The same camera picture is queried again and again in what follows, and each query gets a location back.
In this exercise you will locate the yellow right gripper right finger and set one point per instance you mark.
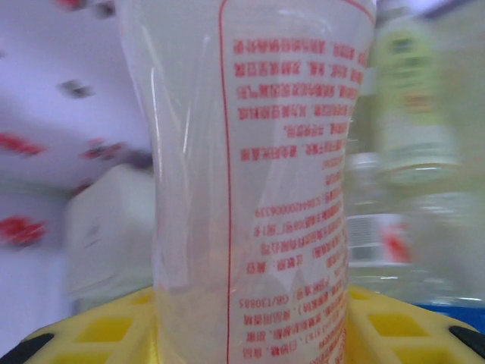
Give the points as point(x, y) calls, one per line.
point(401, 333)

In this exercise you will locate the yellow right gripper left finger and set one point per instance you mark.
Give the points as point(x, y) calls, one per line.
point(94, 333)

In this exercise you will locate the clear bottle with red print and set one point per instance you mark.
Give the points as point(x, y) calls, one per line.
point(265, 170)

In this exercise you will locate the green label plastic bottle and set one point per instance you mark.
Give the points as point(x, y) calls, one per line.
point(413, 98)

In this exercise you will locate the blue label cola bottle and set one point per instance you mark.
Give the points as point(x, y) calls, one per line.
point(394, 242)

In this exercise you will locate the white medicine bag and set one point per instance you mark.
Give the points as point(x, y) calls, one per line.
point(110, 235)

